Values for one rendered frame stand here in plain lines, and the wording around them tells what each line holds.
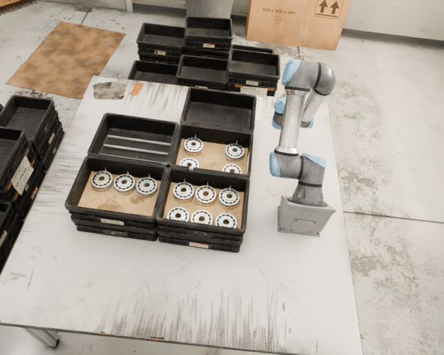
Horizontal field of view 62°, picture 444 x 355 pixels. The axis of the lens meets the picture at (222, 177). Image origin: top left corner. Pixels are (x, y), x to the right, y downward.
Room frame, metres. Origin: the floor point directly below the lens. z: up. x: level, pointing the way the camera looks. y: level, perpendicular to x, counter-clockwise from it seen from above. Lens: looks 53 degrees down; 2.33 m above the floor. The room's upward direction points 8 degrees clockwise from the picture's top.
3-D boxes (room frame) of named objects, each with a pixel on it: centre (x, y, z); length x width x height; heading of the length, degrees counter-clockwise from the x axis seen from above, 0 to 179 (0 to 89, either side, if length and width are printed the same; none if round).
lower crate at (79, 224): (0.92, 0.46, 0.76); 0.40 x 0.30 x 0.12; 90
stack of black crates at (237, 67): (2.46, -0.13, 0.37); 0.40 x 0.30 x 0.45; 92
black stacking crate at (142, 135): (1.22, 0.46, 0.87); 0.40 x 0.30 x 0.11; 90
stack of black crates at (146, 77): (2.43, 0.67, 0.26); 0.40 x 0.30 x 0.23; 92
